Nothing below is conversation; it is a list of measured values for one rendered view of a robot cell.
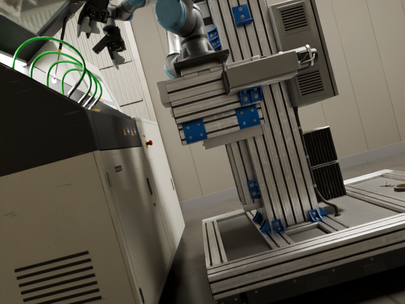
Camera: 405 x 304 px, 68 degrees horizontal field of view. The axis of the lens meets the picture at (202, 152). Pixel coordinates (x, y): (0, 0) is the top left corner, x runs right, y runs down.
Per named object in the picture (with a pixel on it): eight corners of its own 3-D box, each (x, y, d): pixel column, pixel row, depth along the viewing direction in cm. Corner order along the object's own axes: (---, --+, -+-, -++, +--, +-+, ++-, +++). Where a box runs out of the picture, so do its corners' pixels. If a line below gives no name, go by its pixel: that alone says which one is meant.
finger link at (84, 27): (84, 40, 125) (94, 20, 124) (72, 34, 125) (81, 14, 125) (87, 43, 128) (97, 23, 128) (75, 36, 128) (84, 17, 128)
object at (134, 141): (101, 149, 115) (90, 109, 115) (90, 152, 116) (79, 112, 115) (141, 146, 177) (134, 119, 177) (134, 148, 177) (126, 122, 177)
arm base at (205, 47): (216, 63, 133) (210, 41, 133) (219, 53, 118) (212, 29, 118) (183, 72, 133) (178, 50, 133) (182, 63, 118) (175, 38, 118)
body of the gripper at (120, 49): (122, 47, 152) (116, 23, 152) (106, 51, 153) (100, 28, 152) (126, 51, 160) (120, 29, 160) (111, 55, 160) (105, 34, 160)
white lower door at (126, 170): (149, 319, 116) (101, 150, 114) (143, 321, 116) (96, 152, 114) (172, 255, 181) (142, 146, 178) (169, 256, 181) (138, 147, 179)
